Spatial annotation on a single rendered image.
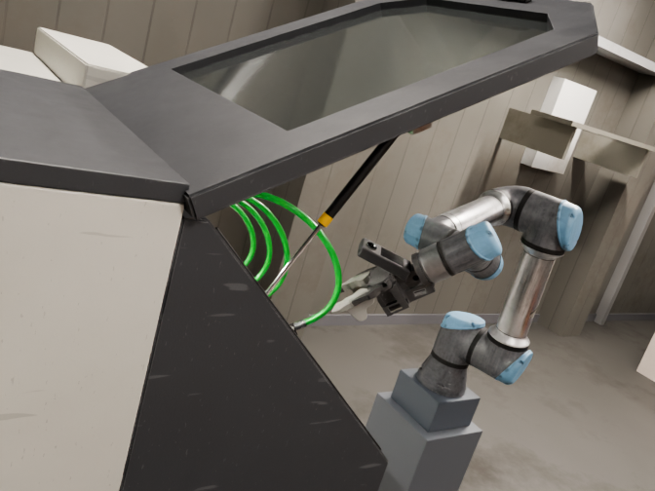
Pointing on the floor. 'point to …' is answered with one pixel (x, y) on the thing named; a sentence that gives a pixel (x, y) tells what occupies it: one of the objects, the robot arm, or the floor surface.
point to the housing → (75, 279)
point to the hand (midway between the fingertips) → (336, 297)
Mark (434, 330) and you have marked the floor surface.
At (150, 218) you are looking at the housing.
